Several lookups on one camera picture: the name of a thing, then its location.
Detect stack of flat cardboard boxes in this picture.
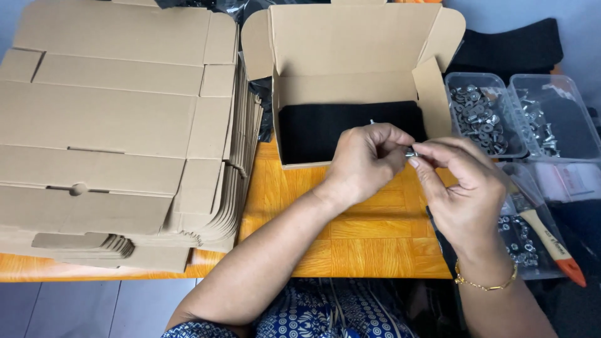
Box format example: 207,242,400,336
0,0,265,274

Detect gold bracelet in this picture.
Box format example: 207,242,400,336
454,258,519,292

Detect pile of silver bolts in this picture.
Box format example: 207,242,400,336
516,89,562,158

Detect blue patterned clothing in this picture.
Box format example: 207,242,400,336
161,277,419,338

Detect clear container with nuts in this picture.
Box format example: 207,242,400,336
497,161,567,281

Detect wooden handled tool orange tip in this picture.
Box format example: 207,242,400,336
508,182,588,288

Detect pack of small zip bags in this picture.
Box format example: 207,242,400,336
533,161,601,203

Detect person's left hand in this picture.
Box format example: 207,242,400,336
323,122,417,210

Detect clear container with bolts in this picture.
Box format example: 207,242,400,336
508,74,601,163

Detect stack of black fabric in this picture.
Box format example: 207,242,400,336
444,18,564,84

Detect pile of silver washers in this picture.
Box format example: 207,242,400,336
450,84,510,156

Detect clear container with washers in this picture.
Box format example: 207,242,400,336
444,72,529,159

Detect black strap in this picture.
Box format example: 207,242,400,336
425,206,460,279

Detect black fabric piece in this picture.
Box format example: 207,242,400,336
278,100,429,165

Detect person's right hand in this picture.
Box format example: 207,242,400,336
407,136,511,257

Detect open cardboard box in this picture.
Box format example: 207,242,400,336
240,0,466,170

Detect pile of silver nuts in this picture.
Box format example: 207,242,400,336
498,215,540,269

